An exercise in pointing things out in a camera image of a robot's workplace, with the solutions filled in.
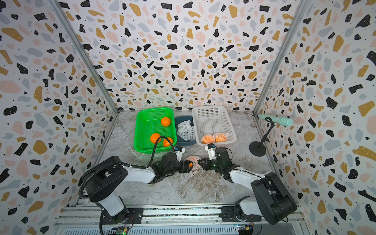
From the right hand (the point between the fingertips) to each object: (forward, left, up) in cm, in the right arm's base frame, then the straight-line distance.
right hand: (201, 162), depth 87 cm
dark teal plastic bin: (+18, +15, -5) cm, 24 cm away
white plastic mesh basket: (+40, -8, -6) cm, 41 cm away
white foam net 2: (+20, +8, -1) cm, 22 cm away
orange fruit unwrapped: (+33, +27, -1) cm, 43 cm away
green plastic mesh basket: (+34, +41, -3) cm, 54 cm away
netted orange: (+20, +33, -2) cm, 38 cm away
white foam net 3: (+1, +4, 0) cm, 4 cm away
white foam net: (+24, +12, +3) cm, 28 cm away
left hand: (-1, +3, 0) cm, 4 cm away
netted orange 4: (+18, -13, 0) cm, 22 cm away
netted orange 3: (+17, -4, 0) cm, 17 cm away
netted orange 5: (-3, +6, +3) cm, 7 cm away
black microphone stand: (+14, -39, -7) cm, 42 cm away
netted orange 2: (+12, +23, +1) cm, 26 cm away
